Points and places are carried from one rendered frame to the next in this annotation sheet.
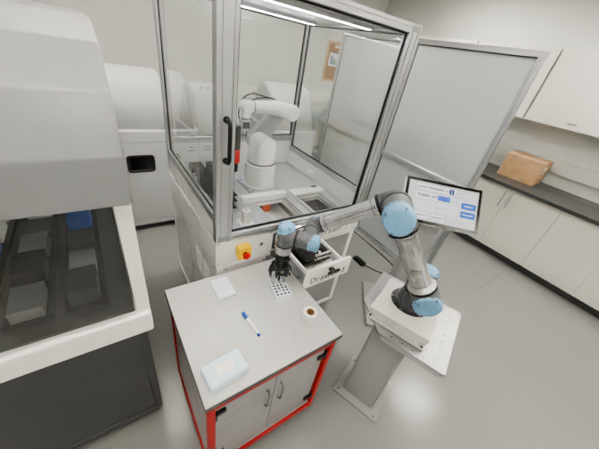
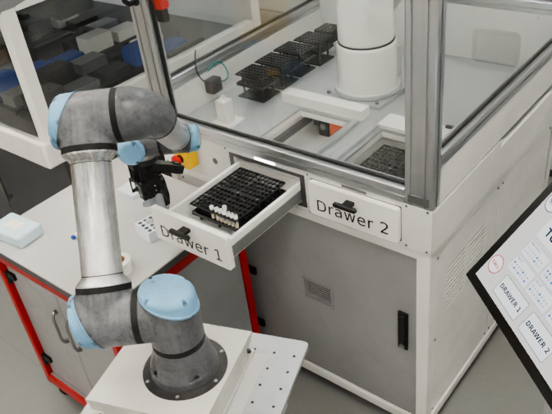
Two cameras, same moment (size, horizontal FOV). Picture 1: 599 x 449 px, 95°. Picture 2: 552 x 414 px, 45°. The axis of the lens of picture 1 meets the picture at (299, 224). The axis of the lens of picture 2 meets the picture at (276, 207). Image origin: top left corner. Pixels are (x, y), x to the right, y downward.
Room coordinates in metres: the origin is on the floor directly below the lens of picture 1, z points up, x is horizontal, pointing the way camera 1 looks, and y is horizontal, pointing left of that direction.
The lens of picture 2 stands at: (1.14, -1.69, 1.95)
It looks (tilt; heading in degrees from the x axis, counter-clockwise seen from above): 34 degrees down; 83
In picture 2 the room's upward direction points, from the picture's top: 8 degrees counter-clockwise
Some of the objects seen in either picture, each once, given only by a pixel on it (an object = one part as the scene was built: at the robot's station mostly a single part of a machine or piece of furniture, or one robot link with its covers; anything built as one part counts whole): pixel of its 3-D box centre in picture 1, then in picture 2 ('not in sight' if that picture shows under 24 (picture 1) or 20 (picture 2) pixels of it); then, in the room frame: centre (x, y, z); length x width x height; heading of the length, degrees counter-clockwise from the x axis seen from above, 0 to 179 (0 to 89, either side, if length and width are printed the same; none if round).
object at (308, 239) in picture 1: (307, 239); (138, 144); (1.00, -0.05, 1.11); 0.11 x 0.11 x 0.08; 81
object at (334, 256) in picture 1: (305, 248); (241, 200); (1.24, -0.06, 0.86); 0.40 x 0.26 x 0.06; 40
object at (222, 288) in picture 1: (222, 288); (139, 186); (0.93, 0.31, 0.77); 0.13 x 0.09 x 0.02; 40
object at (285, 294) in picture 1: (279, 289); (158, 224); (0.99, 0.04, 0.78); 0.12 x 0.08 x 0.04; 30
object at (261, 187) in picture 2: (306, 248); (239, 201); (1.24, -0.06, 0.87); 0.22 x 0.18 x 0.06; 40
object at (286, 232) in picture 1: (286, 234); not in sight; (0.99, 0.05, 1.11); 0.09 x 0.08 x 0.11; 81
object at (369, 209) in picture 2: (334, 226); (352, 210); (1.53, -0.23, 0.87); 0.29 x 0.02 x 0.11; 130
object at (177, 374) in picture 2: (414, 295); (181, 351); (1.02, -0.62, 0.88); 0.15 x 0.15 x 0.10
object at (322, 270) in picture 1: (328, 271); (191, 236); (1.08, -0.19, 0.87); 0.29 x 0.02 x 0.11; 130
